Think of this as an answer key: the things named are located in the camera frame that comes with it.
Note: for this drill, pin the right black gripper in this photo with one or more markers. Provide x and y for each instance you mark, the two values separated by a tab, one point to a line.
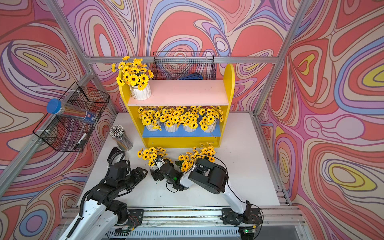
159	175

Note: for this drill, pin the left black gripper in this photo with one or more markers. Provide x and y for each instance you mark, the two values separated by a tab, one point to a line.
138	178

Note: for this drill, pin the sunflower pot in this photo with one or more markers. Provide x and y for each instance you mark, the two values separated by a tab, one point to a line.
185	161
150	118
154	153
205	151
135	76
189	118
170	118
210	117

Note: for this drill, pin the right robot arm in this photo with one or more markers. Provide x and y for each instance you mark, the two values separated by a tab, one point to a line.
214	179

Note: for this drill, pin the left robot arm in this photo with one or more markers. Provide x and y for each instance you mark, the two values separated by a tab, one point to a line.
100	209

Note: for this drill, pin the clear tape roll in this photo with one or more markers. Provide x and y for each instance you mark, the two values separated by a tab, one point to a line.
113	151

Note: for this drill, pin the clear jar of pencils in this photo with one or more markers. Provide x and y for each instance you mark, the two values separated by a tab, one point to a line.
118	133

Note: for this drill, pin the black marker in basket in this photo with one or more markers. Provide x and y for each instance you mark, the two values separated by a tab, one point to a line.
81	142

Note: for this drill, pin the yellow shelf unit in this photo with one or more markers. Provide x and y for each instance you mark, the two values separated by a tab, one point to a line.
172	93

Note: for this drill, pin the blue item in rear basket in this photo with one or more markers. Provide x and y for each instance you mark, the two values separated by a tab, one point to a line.
194	76

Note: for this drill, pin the blue capped pencil tube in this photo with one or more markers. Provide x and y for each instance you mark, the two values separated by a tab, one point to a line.
57	107

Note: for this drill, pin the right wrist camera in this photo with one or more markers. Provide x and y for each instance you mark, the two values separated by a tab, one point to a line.
156	165

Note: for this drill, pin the black wire basket left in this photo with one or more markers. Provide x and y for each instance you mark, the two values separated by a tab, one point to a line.
62	133

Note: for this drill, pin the black wire basket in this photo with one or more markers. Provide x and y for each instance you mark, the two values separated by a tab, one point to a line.
172	65
62	133

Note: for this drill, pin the black wire basket rear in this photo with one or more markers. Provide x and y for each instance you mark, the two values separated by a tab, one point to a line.
172	65

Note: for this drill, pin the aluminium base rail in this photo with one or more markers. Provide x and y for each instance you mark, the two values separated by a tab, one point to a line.
280	223

